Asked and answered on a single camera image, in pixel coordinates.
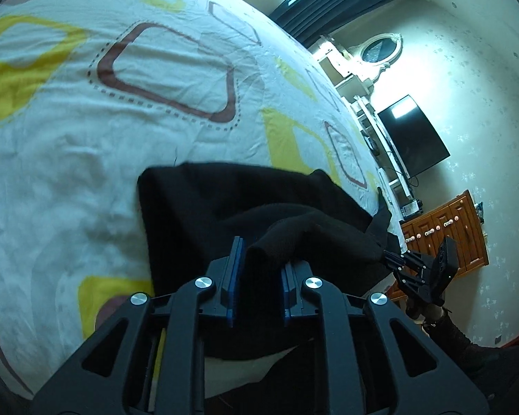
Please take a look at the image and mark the black pants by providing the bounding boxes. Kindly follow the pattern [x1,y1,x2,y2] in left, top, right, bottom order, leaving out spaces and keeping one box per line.
[137,162,401,361]

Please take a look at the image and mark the white tv stand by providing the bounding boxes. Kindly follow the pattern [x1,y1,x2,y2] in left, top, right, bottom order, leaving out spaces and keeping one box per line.
[350,95,423,222]

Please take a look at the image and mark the brown wooden cabinet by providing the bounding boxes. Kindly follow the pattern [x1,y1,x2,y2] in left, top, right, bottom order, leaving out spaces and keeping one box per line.
[401,190,489,278]

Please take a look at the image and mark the black flat television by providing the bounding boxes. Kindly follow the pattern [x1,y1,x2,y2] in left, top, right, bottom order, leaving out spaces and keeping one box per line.
[378,95,450,177]

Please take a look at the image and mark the white dressing table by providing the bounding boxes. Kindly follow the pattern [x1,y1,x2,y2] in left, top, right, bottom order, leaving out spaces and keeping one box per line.
[309,37,391,101]

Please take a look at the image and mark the oval white vanity mirror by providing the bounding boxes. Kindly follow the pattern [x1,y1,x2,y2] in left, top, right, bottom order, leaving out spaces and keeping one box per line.
[359,33,403,66]

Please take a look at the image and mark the patterned white bed sheet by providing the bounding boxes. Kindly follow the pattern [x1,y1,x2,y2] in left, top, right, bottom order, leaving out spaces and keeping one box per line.
[0,0,383,399]

